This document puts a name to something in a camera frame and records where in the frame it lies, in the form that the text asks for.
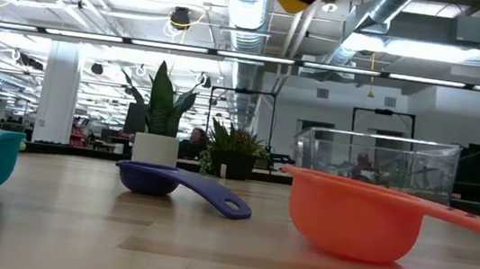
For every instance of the orange measuring cup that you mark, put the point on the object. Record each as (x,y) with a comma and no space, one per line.
(347,224)

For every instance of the silver ventilation duct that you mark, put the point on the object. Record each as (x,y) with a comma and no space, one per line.
(246,17)
(386,6)

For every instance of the black ceiling-hung device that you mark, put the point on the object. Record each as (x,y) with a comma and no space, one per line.
(180,18)

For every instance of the black gantry frame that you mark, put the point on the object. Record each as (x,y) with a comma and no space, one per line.
(245,91)
(383,111)

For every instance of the snake plant in white pot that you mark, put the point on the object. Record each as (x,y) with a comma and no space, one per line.
(154,147)

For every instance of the white building pillar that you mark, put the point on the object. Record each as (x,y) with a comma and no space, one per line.
(57,95)

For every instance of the long ceiling light strip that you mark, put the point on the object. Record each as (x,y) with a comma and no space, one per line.
(83,35)

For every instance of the small navy measuring cup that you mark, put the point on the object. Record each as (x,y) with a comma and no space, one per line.
(144,180)

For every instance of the clear plastic basket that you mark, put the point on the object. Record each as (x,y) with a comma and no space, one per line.
(399,171)

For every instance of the person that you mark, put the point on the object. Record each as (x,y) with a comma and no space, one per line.
(198,136)
(363,160)

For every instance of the small succulent in dark pot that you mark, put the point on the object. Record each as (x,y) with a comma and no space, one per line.
(236,166)

